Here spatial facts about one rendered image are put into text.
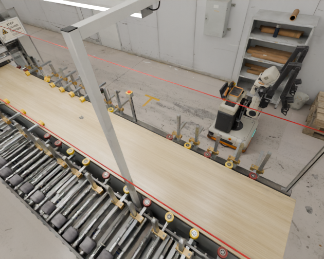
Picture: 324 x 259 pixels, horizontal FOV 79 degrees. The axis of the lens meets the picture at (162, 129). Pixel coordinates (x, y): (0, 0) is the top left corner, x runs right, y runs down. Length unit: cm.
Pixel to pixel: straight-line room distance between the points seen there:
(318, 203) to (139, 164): 248
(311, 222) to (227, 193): 151
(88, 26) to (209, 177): 170
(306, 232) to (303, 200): 43
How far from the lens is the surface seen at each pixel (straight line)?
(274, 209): 214
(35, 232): 337
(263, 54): 410
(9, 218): 369
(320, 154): 201
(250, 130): 351
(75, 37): 90
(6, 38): 501
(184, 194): 200
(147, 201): 199
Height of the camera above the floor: 273
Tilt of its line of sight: 48 degrees down
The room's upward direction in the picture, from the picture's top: 5 degrees counter-clockwise
